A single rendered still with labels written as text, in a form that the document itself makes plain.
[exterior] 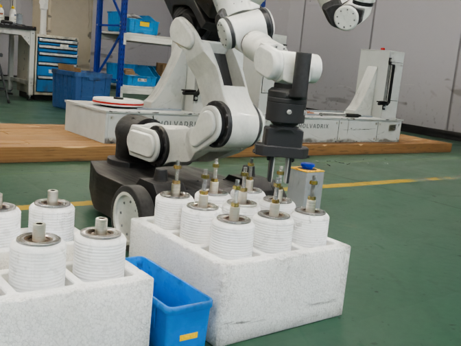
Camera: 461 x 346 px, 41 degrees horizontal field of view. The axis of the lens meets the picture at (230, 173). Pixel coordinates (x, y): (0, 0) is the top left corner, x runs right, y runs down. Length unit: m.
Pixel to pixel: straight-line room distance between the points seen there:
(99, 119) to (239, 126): 1.80
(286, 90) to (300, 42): 7.24
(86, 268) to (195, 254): 0.28
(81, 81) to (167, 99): 2.18
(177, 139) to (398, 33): 5.67
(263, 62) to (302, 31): 7.20
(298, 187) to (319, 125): 2.77
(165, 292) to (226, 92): 0.71
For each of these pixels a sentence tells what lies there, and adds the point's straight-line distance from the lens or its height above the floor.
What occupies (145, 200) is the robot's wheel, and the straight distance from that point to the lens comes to 1.81.
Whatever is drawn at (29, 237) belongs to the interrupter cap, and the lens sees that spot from 1.14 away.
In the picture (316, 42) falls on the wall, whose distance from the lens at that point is 8.36.
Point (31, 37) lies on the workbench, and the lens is 6.82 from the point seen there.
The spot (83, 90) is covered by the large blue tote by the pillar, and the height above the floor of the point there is 0.20.
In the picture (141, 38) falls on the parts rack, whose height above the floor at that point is 0.75.
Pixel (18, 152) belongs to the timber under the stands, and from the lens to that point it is 3.22.
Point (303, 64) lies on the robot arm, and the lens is 1.32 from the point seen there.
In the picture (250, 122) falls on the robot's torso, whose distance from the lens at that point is 1.85.
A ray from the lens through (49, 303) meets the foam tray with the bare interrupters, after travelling 1.09.
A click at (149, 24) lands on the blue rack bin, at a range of 6.64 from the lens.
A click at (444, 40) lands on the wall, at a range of 7.15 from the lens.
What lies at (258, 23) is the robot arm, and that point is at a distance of 1.57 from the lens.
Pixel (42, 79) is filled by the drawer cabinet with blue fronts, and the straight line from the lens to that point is 6.88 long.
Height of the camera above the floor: 0.59
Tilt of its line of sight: 10 degrees down
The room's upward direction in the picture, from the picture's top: 5 degrees clockwise
